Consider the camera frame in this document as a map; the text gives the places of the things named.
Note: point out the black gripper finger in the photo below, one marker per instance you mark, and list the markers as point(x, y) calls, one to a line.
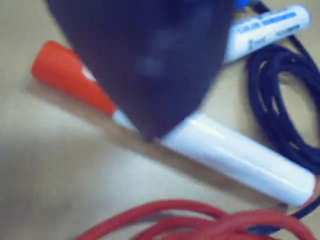
point(150, 62)

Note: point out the white marker with blue cap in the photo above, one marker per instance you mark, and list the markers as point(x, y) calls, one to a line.
point(262, 32)

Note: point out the white marker with red cap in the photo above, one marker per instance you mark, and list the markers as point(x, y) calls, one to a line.
point(237, 155)

